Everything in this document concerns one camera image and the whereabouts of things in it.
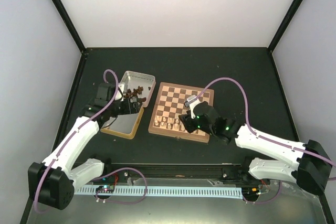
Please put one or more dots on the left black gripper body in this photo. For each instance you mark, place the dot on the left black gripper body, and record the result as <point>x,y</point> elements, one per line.
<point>127,109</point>

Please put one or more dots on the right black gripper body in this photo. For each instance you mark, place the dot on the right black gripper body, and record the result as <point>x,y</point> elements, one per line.
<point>191,128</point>

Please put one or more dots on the gold tin box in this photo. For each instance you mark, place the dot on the gold tin box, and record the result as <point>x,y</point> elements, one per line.
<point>124,126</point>

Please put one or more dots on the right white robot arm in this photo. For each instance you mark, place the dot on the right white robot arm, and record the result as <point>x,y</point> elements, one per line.
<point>306,164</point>

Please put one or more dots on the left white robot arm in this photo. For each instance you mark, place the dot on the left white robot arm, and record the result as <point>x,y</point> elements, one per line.
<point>53,181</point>

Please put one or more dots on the dark brown chess pieces pile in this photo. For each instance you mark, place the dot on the dark brown chess pieces pile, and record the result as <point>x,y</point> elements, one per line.
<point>135,94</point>

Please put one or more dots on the left small circuit board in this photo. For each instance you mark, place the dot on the left small circuit board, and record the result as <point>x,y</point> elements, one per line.
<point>105,189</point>

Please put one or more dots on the small circuit board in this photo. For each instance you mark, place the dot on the small circuit board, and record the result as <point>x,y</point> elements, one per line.
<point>105,189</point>
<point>257,190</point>

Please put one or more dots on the right small circuit board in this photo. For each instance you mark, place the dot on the right small circuit board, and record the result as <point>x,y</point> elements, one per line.
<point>257,190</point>

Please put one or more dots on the wooden chessboard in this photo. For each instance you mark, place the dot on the wooden chessboard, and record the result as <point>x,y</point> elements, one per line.
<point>170,104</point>

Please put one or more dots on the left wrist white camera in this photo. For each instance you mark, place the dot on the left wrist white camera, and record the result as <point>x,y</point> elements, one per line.
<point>121,92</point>

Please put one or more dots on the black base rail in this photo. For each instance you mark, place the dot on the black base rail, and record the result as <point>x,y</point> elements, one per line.
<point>227,173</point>

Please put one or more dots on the light blue slotted cable duct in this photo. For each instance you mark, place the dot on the light blue slotted cable duct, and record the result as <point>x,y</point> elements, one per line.
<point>166,191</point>

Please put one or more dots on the left black frame post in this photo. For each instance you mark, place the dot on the left black frame post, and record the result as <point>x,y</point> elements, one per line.
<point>69,24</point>

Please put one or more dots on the black frame post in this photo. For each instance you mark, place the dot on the black frame post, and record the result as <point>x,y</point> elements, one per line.
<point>69,24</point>
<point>294,6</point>

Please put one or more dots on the right black frame post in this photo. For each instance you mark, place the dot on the right black frame post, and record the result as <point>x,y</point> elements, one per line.
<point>294,6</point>

